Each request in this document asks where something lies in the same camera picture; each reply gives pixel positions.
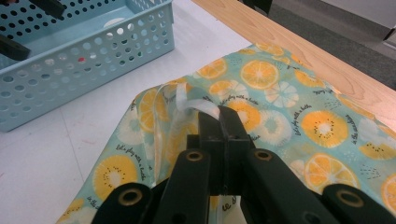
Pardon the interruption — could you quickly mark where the white panel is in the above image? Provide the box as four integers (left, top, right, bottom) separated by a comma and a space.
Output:
320, 0, 396, 49

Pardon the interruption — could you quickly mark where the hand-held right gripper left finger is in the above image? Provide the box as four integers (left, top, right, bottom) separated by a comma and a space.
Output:
186, 111, 226, 194

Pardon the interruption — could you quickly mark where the orange-slice print fabric bag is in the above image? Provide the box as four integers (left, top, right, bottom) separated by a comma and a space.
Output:
55, 41, 396, 224

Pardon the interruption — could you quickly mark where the light blue plastic basket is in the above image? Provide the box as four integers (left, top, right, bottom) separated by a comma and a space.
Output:
0, 0, 176, 133

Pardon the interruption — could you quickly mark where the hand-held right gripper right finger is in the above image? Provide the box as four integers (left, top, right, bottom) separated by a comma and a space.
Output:
219, 106, 255, 194

